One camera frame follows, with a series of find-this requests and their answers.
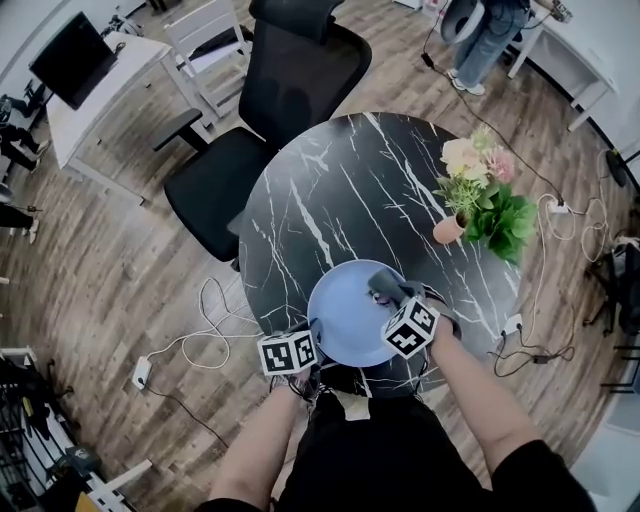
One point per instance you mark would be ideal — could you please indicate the pastel artificial flower bouquet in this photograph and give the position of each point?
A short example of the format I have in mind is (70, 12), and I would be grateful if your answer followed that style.
(475, 157)

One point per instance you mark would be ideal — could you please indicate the person's left forearm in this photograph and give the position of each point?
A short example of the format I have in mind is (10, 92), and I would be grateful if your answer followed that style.
(252, 450)

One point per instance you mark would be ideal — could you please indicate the blue plate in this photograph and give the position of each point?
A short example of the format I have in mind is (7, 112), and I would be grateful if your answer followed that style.
(345, 315)

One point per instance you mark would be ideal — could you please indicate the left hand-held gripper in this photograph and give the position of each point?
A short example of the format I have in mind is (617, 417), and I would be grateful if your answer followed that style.
(286, 353)

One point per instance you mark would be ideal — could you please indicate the black round stand base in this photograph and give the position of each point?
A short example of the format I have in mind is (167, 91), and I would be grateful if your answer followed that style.
(617, 167)

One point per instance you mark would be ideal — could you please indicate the white power strip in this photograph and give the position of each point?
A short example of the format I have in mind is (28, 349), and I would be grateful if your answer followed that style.
(141, 372)
(513, 325)
(557, 206)

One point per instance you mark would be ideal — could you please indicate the green leafy plant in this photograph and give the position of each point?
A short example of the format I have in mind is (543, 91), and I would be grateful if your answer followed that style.
(505, 222)

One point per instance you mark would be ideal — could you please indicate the black monitor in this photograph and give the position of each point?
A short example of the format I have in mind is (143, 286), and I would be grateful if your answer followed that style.
(72, 60)

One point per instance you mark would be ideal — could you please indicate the grey round device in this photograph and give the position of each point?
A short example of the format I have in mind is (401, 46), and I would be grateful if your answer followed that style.
(462, 17)

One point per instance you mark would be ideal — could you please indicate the white wooden chair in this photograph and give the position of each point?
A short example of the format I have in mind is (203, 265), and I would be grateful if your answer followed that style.
(210, 45)

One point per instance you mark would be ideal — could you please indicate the person's right forearm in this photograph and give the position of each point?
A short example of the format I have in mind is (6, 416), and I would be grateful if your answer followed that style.
(480, 400)

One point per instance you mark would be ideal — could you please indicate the white long desk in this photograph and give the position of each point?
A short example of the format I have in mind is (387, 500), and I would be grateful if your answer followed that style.
(565, 55)

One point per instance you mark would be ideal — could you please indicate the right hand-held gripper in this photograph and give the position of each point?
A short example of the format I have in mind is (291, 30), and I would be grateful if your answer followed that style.
(411, 330)

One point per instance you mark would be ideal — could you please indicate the grey cloth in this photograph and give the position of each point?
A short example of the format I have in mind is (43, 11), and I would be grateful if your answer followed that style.
(382, 278)

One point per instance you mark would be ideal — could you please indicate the white desk with drawers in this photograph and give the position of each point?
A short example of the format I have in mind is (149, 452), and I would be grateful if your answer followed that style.
(115, 100)

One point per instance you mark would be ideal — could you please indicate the black office chair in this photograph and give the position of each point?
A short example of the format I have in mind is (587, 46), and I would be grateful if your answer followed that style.
(280, 125)

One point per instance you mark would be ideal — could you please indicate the person's black clothing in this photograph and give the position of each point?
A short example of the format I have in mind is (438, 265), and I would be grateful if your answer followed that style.
(380, 460)

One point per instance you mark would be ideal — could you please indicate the terracotta flower pot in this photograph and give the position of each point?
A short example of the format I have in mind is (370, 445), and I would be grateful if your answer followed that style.
(448, 230)

